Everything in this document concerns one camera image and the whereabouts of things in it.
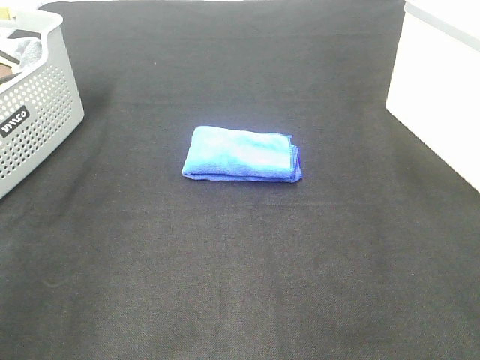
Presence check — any blue microfiber towel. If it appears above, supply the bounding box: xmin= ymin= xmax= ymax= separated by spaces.
xmin=181 ymin=126 xmax=302 ymax=183

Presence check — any white plastic storage bin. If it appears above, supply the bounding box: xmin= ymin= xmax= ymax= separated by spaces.
xmin=386 ymin=1 xmax=479 ymax=189

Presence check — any grey perforated plastic basket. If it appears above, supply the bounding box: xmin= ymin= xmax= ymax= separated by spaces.
xmin=1 ymin=7 xmax=84 ymax=196

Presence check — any grey towel in basket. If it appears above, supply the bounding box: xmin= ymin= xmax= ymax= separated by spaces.
xmin=1 ymin=37 xmax=42 ymax=73

